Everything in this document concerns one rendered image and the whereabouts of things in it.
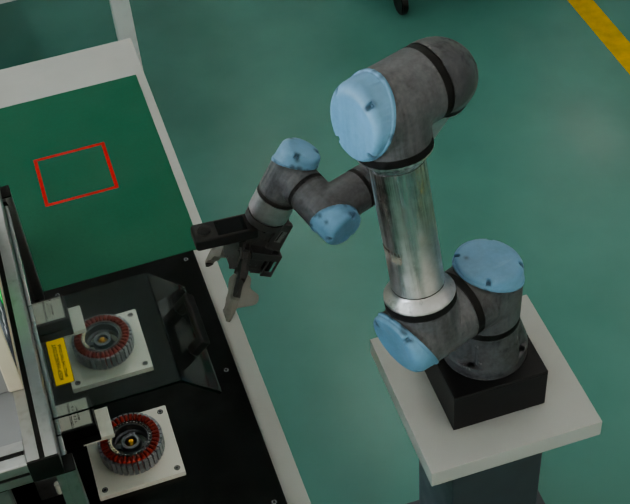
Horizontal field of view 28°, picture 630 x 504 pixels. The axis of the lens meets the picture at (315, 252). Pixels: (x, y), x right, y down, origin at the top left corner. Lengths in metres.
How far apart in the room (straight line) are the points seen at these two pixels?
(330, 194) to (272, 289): 1.38
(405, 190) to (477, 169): 1.97
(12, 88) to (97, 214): 0.51
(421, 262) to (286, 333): 1.49
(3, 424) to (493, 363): 0.82
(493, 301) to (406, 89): 0.45
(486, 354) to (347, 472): 1.01
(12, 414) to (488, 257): 0.79
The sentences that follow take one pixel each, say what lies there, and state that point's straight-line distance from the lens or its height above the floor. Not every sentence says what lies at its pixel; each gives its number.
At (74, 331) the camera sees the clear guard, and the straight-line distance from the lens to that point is 2.03.
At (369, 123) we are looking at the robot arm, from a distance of 1.73.
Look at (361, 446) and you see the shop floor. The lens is 3.13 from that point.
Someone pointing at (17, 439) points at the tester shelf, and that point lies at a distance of 1.86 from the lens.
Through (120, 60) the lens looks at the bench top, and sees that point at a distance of 3.07.
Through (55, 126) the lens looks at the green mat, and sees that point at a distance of 2.91.
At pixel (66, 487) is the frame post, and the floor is 1.02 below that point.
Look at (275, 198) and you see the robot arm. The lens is 2.17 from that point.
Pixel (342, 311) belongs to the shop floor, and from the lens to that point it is 3.40.
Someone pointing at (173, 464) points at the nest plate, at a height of 0.78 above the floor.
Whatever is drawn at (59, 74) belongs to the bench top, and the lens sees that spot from 3.06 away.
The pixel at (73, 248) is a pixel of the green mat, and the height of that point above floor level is 0.75.
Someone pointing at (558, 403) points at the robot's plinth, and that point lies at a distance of 2.28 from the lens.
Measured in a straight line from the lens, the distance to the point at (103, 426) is 2.13.
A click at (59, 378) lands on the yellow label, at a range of 1.97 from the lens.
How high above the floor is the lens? 2.56
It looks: 46 degrees down
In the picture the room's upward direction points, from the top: 5 degrees counter-clockwise
